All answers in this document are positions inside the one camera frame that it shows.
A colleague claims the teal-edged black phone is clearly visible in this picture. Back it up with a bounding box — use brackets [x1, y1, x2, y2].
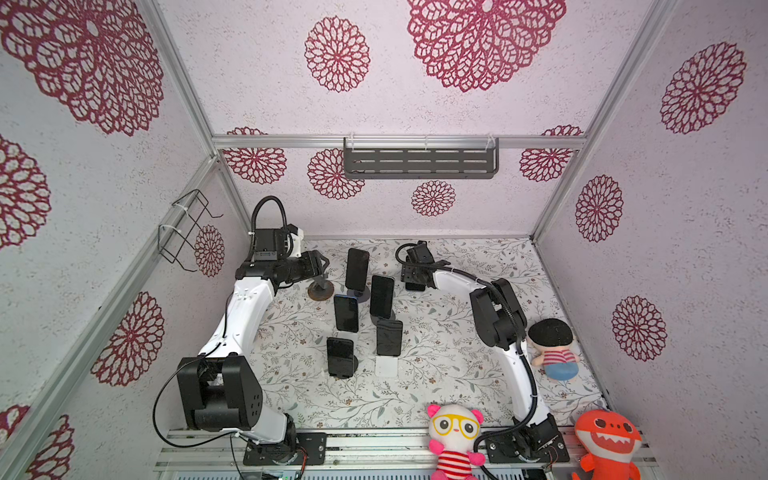
[370, 275, 395, 317]

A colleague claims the blue-edged black phone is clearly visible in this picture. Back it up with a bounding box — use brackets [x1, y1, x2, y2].
[334, 295, 359, 333]

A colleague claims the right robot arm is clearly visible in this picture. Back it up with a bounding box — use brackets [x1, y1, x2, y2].
[395, 241, 560, 456]

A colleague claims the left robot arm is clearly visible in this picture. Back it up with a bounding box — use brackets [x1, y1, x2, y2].
[175, 224, 334, 450]

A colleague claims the wood-base round phone stand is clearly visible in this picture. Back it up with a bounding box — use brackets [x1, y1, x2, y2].
[307, 275, 335, 301]

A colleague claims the purple phone stand far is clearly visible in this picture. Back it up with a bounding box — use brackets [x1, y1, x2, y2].
[346, 287, 371, 303]

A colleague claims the purple phone stand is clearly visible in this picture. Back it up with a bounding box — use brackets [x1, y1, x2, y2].
[346, 287, 371, 303]
[370, 312, 396, 326]

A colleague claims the purple phone stand middle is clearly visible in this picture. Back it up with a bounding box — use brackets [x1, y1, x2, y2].
[370, 312, 396, 326]

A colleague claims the silver phone stand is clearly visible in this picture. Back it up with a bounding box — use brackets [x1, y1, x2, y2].
[339, 331, 360, 348]

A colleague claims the black round phone stand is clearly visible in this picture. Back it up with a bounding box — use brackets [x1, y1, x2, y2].
[328, 355, 358, 379]

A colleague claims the white phone stand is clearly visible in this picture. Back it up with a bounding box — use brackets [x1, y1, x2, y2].
[375, 356, 399, 378]

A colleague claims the black-haired boy plush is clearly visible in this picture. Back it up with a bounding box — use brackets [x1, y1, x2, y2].
[527, 318, 579, 381]

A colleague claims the pink white plush with glasses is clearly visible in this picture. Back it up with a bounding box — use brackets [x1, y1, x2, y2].
[427, 404, 486, 480]

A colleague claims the red monster plush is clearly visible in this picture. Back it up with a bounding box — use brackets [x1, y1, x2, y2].
[574, 410, 642, 480]

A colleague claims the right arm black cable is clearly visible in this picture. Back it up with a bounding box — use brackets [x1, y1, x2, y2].
[394, 242, 538, 480]

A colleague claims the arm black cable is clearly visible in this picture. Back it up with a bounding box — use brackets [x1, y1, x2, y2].
[249, 195, 289, 247]
[394, 242, 538, 480]

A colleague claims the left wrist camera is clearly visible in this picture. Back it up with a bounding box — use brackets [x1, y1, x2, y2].
[286, 224, 304, 258]

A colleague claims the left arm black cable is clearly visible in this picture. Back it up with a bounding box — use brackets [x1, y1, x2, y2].
[249, 195, 289, 247]

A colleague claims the grey wall shelf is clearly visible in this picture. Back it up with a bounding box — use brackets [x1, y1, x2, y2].
[342, 138, 500, 180]

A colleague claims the black wire wall rack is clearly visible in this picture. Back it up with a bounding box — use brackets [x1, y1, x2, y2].
[156, 189, 222, 273]

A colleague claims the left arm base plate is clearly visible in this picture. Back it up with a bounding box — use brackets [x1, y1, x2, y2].
[243, 432, 328, 467]

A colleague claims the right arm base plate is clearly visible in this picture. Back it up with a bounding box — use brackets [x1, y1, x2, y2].
[486, 428, 570, 464]

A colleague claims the aluminium mounting rail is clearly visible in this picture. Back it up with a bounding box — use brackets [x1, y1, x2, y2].
[149, 427, 666, 479]

